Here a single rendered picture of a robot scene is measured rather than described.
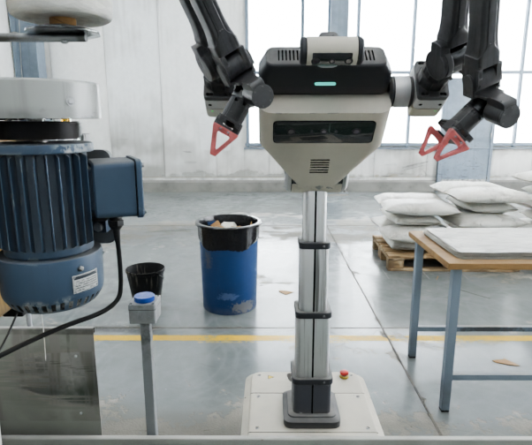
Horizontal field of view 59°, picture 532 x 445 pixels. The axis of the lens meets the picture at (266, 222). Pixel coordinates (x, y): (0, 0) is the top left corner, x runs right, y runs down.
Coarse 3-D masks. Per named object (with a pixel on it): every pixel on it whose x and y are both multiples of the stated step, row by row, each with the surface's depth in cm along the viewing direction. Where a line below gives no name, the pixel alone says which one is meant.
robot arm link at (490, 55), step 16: (480, 0) 100; (496, 0) 100; (480, 16) 102; (496, 16) 102; (480, 32) 104; (496, 32) 105; (480, 48) 106; (496, 48) 107; (464, 64) 112; (480, 64) 108; (496, 64) 110; (480, 80) 110; (496, 80) 112
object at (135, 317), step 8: (160, 296) 143; (128, 304) 137; (136, 304) 137; (144, 304) 137; (152, 304) 137; (160, 304) 144; (136, 312) 137; (144, 312) 137; (152, 312) 137; (160, 312) 144; (136, 320) 137; (144, 320) 137; (152, 320) 137
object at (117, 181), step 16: (96, 160) 74; (112, 160) 73; (128, 160) 73; (96, 176) 70; (112, 176) 70; (128, 176) 71; (96, 192) 70; (112, 192) 71; (128, 192) 72; (96, 208) 70; (112, 208) 71; (128, 208) 72; (144, 208) 74; (112, 224) 76
